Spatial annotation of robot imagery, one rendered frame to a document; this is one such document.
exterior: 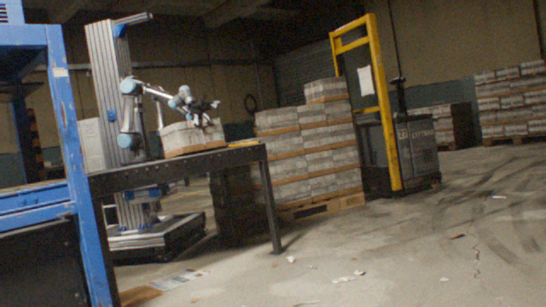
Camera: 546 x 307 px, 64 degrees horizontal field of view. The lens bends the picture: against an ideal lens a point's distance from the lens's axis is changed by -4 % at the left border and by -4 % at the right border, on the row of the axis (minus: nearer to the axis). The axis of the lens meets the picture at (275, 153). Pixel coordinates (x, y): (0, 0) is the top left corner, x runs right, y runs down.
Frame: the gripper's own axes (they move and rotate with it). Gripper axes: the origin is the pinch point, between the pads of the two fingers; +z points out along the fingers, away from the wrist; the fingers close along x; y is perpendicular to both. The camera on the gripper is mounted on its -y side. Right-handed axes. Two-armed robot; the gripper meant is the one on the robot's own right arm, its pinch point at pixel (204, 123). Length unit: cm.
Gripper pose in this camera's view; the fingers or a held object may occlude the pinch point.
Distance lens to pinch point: 328.0
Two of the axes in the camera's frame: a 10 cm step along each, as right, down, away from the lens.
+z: 4.8, 8.1, -3.3
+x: -7.2, 1.6, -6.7
